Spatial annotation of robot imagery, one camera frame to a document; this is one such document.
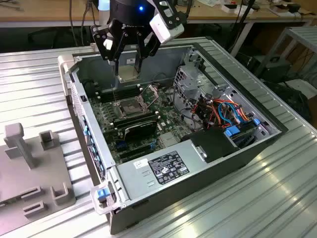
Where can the black plastic shroud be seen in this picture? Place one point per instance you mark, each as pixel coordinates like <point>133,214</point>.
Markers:
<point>213,145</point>

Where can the silver chipset heatsink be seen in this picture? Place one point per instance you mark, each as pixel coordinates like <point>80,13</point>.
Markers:
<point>169,140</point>

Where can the grey parts rack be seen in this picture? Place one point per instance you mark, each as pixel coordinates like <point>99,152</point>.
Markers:
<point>27,178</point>

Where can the green motherboard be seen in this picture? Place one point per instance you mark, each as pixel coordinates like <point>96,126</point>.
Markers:
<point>171,116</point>

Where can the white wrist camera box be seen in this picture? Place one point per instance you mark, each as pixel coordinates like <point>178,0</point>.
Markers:
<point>162,31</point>

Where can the green RAM stick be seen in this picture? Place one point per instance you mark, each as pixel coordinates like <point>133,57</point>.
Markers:
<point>136,121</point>

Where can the silver CPU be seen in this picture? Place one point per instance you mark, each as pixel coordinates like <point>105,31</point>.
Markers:
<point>127,75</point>

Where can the blue expansion slot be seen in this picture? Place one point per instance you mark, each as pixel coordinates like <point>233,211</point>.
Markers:
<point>121,144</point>

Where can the black bag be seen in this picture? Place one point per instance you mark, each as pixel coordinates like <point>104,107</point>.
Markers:
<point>294,99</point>

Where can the silver metal drive cage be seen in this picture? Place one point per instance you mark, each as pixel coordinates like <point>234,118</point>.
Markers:
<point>188,85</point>

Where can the black graphics card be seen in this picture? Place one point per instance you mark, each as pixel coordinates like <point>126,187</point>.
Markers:
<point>140,130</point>

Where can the hard disk in blue carrier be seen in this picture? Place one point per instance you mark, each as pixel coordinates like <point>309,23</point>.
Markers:
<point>234,132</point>

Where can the black RAM slot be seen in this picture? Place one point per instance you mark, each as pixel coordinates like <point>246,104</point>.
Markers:
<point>106,96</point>
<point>106,90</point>
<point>106,93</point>
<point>106,99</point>

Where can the grey metal shelf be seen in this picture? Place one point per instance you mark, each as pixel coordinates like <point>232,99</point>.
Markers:
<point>302,33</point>

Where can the black expansion slot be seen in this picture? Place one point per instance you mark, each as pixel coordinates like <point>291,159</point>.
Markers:
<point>135,148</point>
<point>136,155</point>

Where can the thin metal locking lever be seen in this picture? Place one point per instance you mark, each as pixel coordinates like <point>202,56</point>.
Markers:
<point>114,94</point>

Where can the brown cardboard box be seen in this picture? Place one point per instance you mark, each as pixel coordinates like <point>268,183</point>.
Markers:
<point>278,10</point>

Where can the blue plastic clip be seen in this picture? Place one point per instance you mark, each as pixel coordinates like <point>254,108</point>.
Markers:
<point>256,121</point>

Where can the wooden desk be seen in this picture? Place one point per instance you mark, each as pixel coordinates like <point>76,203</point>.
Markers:
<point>49,12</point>

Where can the grey PC case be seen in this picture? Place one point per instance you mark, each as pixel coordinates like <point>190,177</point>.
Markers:
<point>173,208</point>

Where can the silver power supply unit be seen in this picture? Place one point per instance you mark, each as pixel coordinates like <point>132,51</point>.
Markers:
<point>133,183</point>

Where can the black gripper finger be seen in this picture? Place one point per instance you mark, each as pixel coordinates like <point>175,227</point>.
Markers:
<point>100,42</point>
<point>140,47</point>

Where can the black equipment case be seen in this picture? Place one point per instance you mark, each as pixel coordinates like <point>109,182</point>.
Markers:
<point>275,67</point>

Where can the blue case latch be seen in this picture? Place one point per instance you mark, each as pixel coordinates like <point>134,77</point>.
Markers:
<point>102,194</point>

